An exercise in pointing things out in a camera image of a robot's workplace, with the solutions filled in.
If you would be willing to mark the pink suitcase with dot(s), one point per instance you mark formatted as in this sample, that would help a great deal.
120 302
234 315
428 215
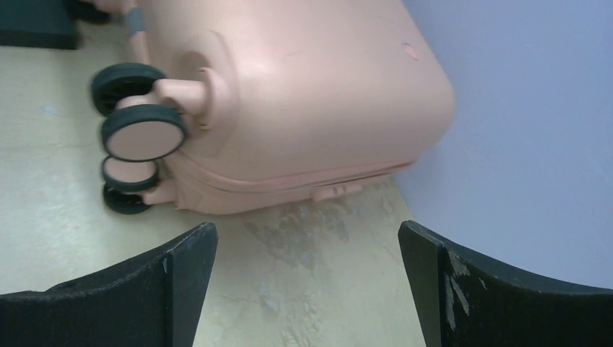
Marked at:
232 106

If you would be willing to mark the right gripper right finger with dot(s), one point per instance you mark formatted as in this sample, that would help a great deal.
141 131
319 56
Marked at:
465 298

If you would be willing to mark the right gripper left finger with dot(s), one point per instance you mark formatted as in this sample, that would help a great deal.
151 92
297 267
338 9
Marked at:
152 299

